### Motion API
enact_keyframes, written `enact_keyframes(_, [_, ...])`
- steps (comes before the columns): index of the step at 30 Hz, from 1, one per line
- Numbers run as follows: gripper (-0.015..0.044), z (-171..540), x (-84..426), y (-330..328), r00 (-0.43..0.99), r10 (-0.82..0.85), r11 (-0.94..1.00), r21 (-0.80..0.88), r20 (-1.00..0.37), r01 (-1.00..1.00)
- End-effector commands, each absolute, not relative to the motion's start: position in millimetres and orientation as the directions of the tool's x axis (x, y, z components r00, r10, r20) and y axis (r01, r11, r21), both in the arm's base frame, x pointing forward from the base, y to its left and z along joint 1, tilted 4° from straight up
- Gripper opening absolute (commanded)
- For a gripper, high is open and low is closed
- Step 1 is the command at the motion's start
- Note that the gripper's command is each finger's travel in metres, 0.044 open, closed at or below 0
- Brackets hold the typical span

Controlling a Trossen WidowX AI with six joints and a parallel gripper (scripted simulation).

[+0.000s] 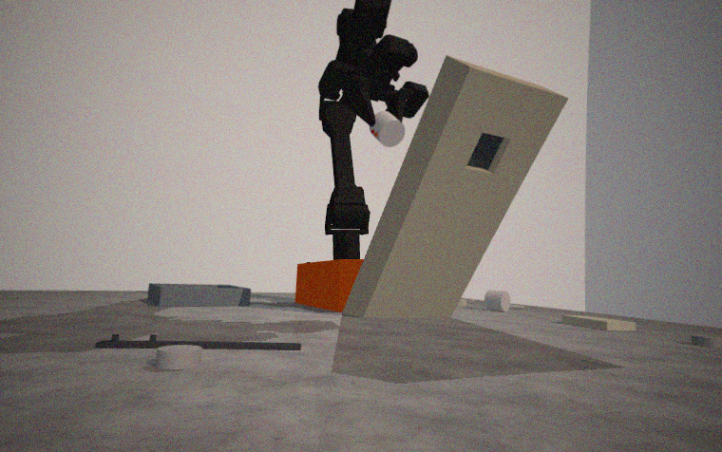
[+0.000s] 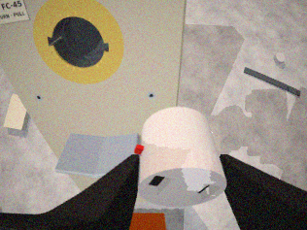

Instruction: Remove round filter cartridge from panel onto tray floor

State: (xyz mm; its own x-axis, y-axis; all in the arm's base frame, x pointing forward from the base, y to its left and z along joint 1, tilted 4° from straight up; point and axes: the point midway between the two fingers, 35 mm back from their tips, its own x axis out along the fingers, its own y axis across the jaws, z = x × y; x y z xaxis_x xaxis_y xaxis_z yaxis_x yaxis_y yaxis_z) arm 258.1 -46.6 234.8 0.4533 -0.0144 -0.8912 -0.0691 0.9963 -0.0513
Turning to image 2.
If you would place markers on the white cylinder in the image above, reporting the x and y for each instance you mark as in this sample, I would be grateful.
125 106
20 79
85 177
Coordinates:
179 165

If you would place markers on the grey short cylinder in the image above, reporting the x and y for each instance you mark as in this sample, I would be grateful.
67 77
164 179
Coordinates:
279 57

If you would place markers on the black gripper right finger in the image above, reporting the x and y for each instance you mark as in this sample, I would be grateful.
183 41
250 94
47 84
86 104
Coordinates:
260 201

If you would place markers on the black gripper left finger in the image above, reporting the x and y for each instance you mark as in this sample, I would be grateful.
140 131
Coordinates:
108 204

